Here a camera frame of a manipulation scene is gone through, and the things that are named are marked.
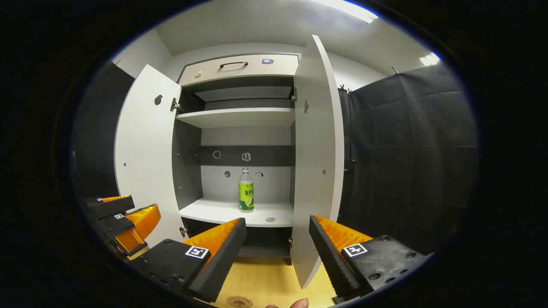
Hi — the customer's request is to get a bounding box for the long ceiling light panel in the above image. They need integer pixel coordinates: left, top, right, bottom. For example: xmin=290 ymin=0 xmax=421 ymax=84
xmin=310 ymin=0 xmax=379 ymax=24

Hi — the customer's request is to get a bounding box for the white and grey cabinet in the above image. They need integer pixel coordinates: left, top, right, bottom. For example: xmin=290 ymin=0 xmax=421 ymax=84
xmin=171 ymin=51 xmax=300 ymax=266

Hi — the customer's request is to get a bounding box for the black backdrop cloth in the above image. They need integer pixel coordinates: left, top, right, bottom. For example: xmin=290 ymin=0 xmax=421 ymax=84
xmin=73 ymin=60 xmax=479 ymax=257

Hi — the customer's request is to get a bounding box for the clear bottle with green label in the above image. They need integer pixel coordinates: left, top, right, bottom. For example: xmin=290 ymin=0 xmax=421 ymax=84
xmin=238 ymin=168 xmax=255 ymax=212

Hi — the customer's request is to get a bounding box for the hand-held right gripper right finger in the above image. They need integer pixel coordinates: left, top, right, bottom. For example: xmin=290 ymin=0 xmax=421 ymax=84
xmin=309 ymin=215 xmax=435 ymax=300

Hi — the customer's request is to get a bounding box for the white cabinet door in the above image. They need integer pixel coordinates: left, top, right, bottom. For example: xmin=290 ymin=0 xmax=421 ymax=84
xmin=290 ymin=34 xmax=345 ymax=289
xmin=113 ymin=64 xmax=189 ymax=249

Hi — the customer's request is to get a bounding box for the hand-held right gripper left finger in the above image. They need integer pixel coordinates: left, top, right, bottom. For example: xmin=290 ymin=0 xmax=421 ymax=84
xmin=128 ymin=217 xmax=248 ymax=303

